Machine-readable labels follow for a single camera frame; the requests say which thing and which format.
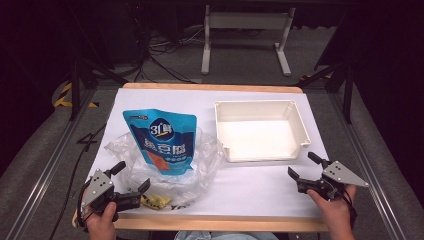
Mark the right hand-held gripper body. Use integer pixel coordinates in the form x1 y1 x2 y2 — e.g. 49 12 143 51
295 160 370 202

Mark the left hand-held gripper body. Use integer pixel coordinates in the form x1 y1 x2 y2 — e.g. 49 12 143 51
77 168 143 223

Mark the blue food pouch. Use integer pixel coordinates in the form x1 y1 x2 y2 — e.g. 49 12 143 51
122 108 198 177

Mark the clear plastic bag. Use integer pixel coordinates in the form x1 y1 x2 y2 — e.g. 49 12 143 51
104 127 226 210

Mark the person's left hand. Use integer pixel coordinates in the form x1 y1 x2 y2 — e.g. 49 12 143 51
84 201 118 240

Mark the person's right hand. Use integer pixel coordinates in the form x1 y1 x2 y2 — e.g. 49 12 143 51
306 184 358 240

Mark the yellow snack packet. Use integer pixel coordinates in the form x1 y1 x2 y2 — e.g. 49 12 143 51
139 193 172 211

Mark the white table sheet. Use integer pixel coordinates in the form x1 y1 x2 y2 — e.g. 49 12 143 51
87 87 330 219

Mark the white plastic bin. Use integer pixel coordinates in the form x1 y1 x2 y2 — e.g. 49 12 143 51
213 99 312 164

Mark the black metal stand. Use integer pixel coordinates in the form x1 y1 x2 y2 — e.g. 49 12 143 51
295 59 355 125
67 54 130 122

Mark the yellow black hazard tape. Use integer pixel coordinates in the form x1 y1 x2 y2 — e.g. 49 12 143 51
53 82 100 109

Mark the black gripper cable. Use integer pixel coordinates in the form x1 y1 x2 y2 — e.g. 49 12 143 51
76 178 94 233

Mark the aluminium floor rail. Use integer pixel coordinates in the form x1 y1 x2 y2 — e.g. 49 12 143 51
327 89 409 240
3 89 98 240

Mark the black floor cable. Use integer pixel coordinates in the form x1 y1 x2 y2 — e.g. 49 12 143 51
49 123 108 240

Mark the bundle of floor cables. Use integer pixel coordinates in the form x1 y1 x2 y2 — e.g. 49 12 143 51
132 23 205 84

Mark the white metal table frame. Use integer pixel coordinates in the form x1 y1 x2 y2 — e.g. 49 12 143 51
200 4 297 77

